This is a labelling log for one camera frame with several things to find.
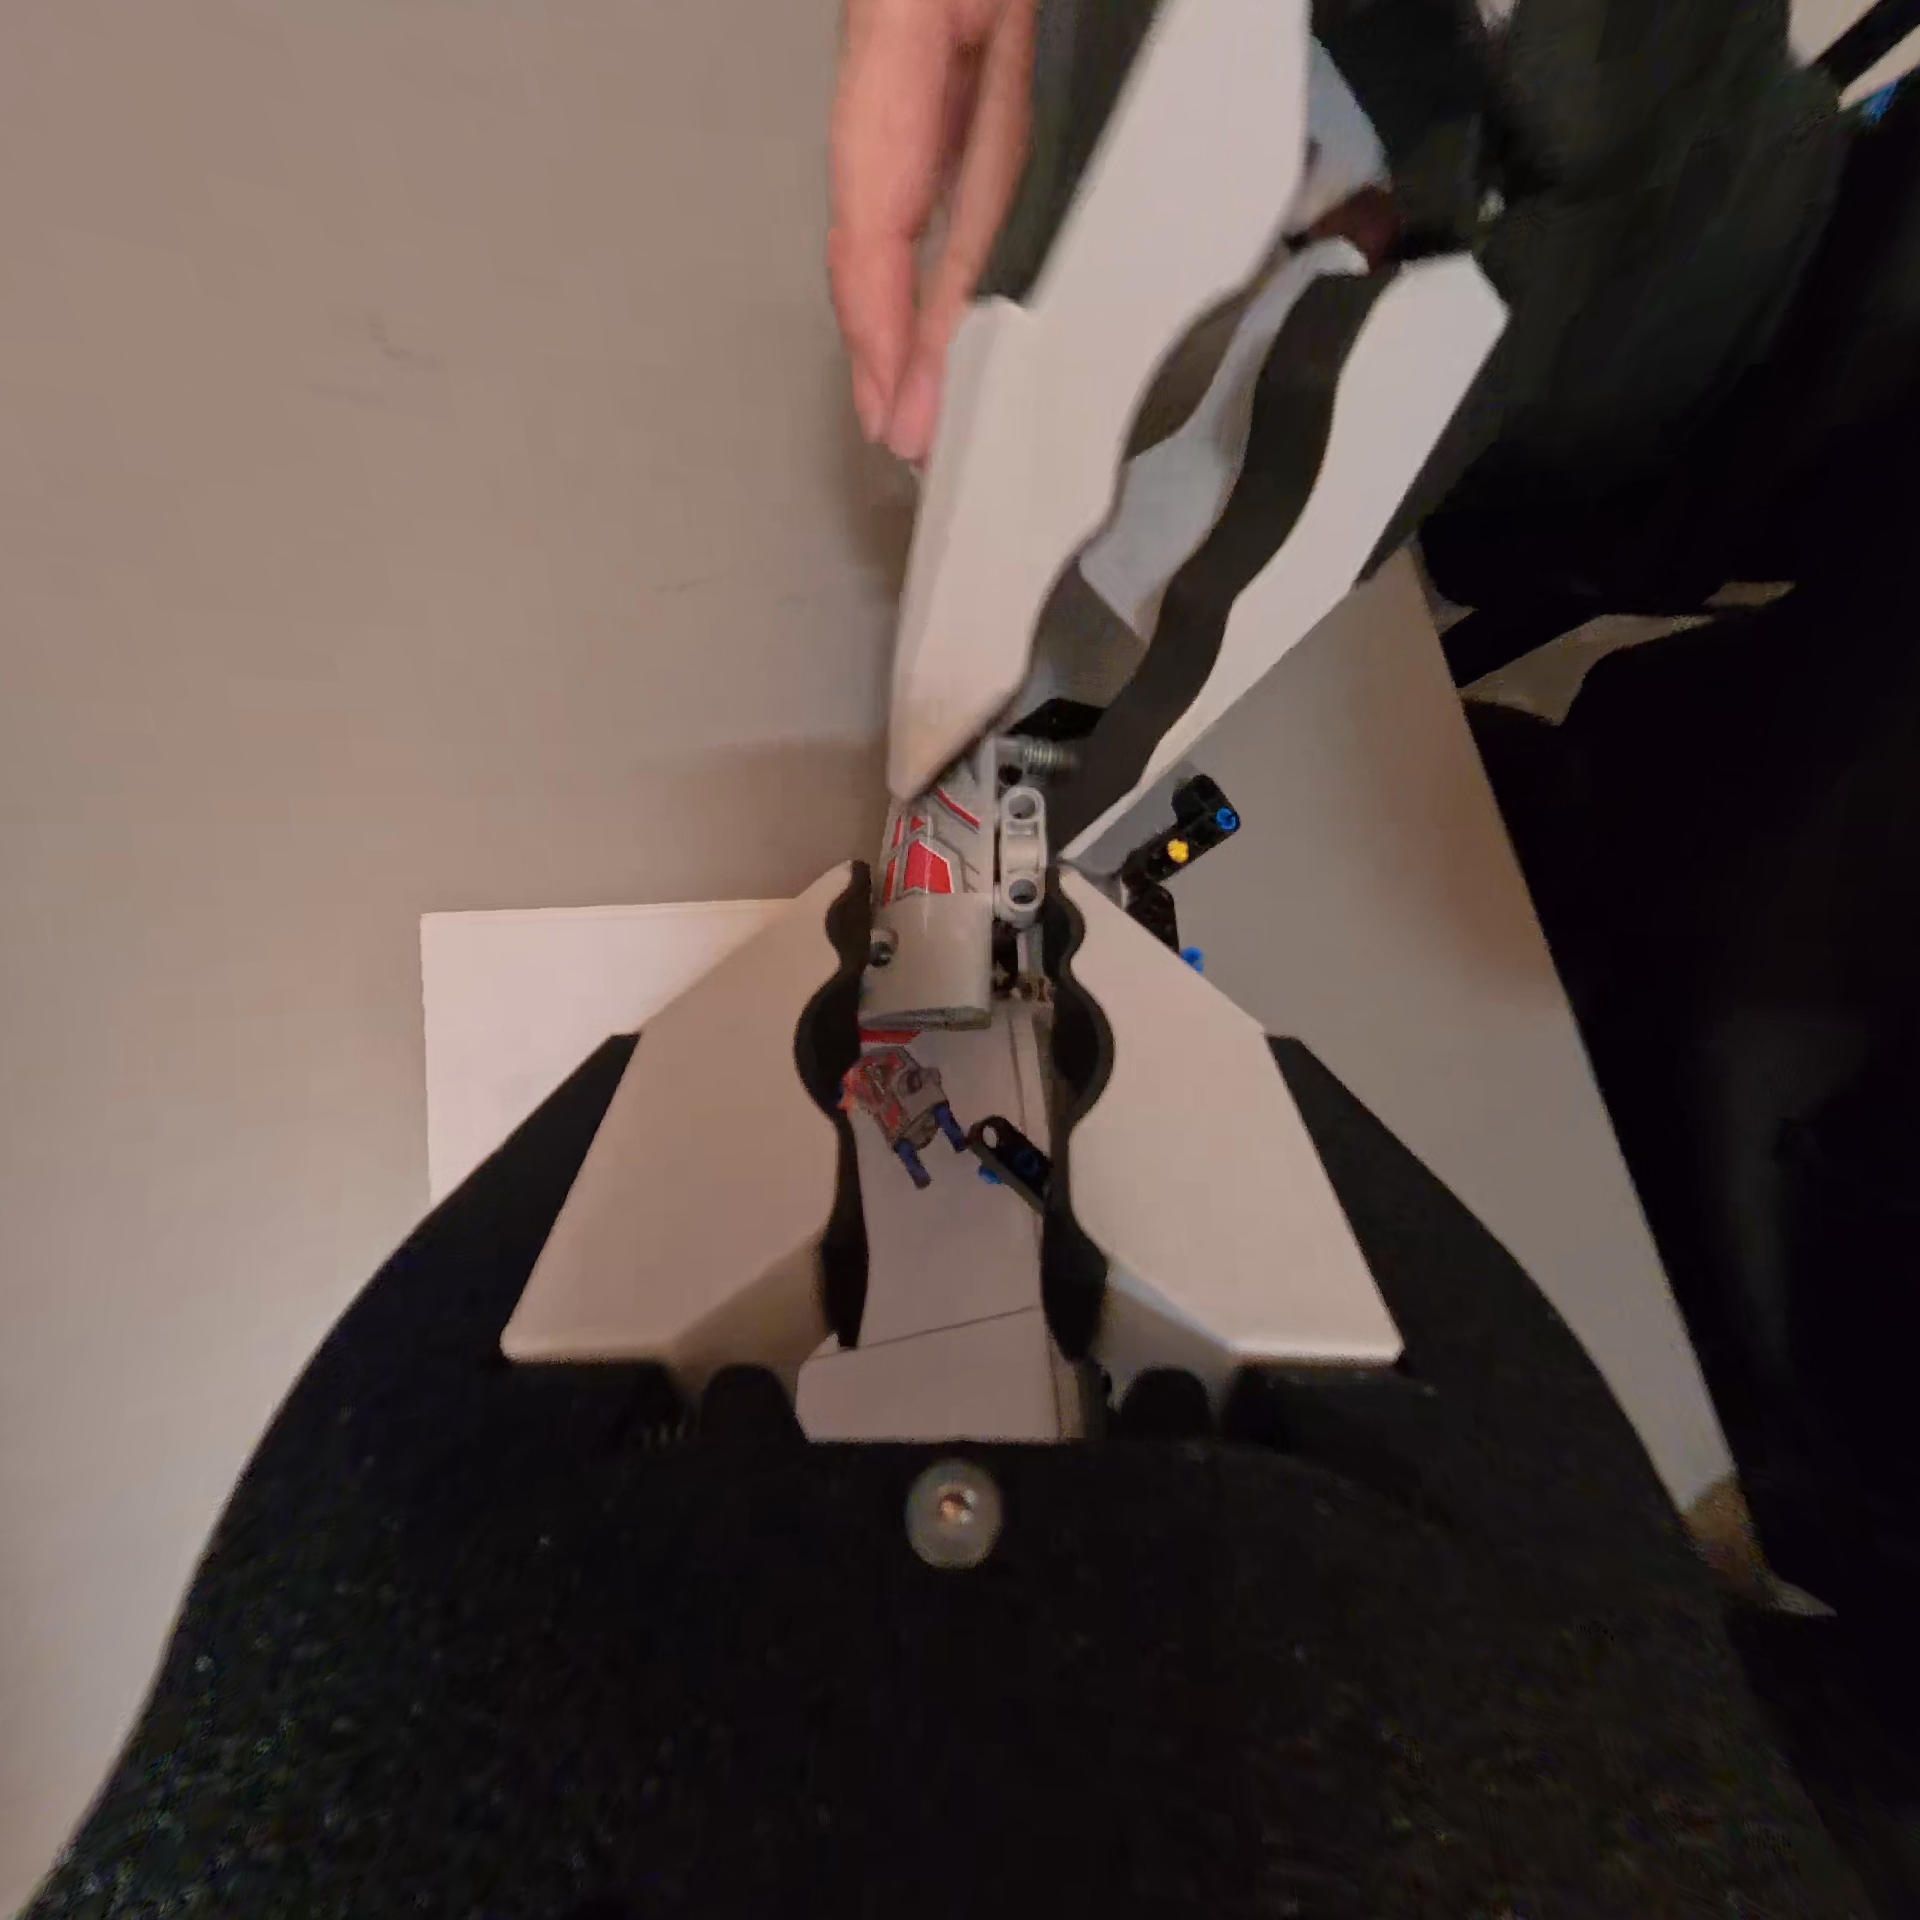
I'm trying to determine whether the white instruction booklet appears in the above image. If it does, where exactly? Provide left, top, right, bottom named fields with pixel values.
left=422, top=896, right=1120, bottom=1445

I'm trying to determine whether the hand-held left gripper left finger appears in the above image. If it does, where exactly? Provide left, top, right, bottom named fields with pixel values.
left=498, top=859, right=880, bottom=1368

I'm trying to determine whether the person's right hand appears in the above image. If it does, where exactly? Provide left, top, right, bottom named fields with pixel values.
left=825, top=0, right=1040, bottom=466

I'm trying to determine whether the grey toy panel red sticker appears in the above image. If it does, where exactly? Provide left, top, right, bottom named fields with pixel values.
left=864, top=744, right=1004, bottom=1037

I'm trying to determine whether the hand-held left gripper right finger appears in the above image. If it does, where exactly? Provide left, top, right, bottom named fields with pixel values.
left=1039, top=867, right=1404, bottom=1370

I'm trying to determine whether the toy brick truck chassis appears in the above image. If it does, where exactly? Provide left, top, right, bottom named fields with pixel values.
left=960, top=697, right=1249, bottom=1205

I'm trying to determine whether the person's dark clothed body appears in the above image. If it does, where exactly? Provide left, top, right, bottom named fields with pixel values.
left=1417, top=90, right=1920, bottom=1624

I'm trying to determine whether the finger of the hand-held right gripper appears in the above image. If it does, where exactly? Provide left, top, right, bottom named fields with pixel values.
left=886, top=0, right=1319, bottom=800
left=1068, top=256, right=1513, bottom=864

